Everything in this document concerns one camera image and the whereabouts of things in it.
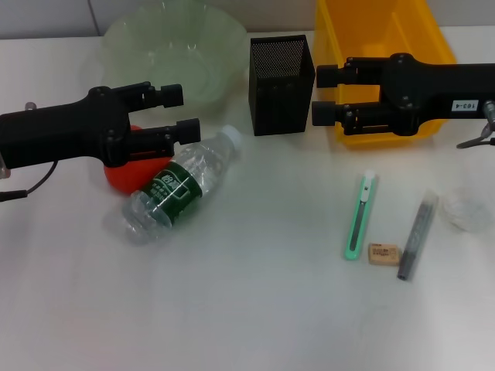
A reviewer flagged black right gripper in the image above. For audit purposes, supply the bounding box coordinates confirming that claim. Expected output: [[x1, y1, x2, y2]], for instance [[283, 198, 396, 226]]
[[311, 53, 495, 138]]

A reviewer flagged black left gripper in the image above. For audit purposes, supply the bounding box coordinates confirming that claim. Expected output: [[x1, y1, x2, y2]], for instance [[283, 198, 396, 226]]
[[0, 80, 185, 172]]

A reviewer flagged clear green-label water bottle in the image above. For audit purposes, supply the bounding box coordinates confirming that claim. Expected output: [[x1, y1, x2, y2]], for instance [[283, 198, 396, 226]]
[[102, 124, 244, 247]]

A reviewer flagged red ball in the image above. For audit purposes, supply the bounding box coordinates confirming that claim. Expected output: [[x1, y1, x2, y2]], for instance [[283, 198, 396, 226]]
[[103, 124, 173, 196]]

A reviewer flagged green white utility knife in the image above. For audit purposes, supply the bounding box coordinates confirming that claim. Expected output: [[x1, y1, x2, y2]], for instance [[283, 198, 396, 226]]
[[342, 169, 377, 262]]

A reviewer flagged dark grey marker pen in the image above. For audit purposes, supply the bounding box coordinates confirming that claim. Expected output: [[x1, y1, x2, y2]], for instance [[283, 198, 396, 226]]
[[396, 189, 440, 282]]

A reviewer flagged tan eraser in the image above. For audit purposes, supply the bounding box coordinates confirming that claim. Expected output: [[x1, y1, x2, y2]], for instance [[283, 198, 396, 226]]
[[367, 242, 401, 267]]

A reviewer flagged black mesh pen holder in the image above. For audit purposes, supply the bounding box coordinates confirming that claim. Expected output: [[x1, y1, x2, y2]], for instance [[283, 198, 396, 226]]
[[249, 34, 316, 137]]

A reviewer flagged translucent green fruit bowl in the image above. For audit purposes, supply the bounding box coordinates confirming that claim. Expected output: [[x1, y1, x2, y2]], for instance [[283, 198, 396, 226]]
[[101, 0, 251, 117]]

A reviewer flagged yellow plastic bin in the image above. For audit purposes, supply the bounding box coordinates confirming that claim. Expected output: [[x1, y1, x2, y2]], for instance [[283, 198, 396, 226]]
[[312, 0, 458, 150]]

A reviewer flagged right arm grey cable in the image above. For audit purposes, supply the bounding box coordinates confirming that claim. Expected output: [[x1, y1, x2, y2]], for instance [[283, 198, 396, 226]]
[[456, 99, 495, 150]]

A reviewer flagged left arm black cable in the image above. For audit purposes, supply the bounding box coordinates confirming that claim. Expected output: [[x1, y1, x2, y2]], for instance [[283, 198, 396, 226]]
[[0, 160, 60, 203]]

